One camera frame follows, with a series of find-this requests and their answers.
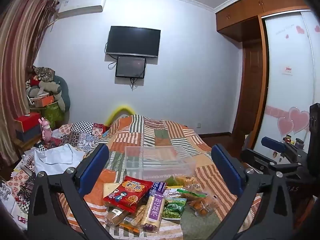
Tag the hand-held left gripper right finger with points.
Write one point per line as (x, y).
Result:
(223, 171)

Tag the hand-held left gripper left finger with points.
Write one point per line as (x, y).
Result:
(96, 163)

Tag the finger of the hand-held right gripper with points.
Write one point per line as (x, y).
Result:
(272, 143)
(257, 158)

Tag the green labelled clear packet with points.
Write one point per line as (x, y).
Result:
(192, 193)

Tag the clear packet of brown pastries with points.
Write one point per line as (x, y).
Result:
(202, 205)

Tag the red snack packet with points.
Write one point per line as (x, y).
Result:
(127, 192)

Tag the green pea packet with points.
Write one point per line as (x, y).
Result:
(174, 208)

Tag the clear plastic box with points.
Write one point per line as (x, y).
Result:
(160, 162)

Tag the blue snack packet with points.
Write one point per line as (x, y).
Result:
(158, 187)

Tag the beige cracker packet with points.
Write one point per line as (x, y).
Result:
(140, 216)

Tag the purple and white wafer packet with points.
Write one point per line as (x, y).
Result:
(153, 211)

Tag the pink heart stickers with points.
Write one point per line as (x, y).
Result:
(296, 121)

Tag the checked patchwork quilt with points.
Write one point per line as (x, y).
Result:
(80, 136)

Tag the white cloth bag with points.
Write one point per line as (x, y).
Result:
(56, 158)

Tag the wooden door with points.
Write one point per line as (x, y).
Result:
(251, 92)

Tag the brown biscuit packet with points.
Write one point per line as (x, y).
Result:
(116, 216)

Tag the pink bunny figure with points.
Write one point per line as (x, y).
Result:
(46, 131)

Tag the yellow padded hoop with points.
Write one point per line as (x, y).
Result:
(121, 108)

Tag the white sliding wardrobe door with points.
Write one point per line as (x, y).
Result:
(287, 80)

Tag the green patterned box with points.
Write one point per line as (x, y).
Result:
(53, 113)

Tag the striped patchwork blanket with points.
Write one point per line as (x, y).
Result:
(160, 135)

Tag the dark grey box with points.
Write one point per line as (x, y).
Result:
(28, 133)

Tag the teal cushion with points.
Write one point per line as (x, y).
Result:
(65, 90)

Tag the red box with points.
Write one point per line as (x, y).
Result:
(27, 121)

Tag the orange box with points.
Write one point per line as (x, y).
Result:
(42, 101)

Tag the grey plush toy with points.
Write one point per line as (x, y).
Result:
(48, 88)

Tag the patterned cloth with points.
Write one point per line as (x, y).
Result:
(45, 72)

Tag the striped curtain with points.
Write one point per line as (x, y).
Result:
(21, 55)

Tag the wooden overhead cabinet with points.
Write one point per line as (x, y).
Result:
(250, 7)

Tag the white air conditioner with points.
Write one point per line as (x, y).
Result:
(80, 6)

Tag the wall socket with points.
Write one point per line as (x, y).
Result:
(199, 125)

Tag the small wall monitor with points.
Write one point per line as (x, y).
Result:
(130, 67)

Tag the wall television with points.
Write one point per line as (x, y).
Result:
(133, 41)

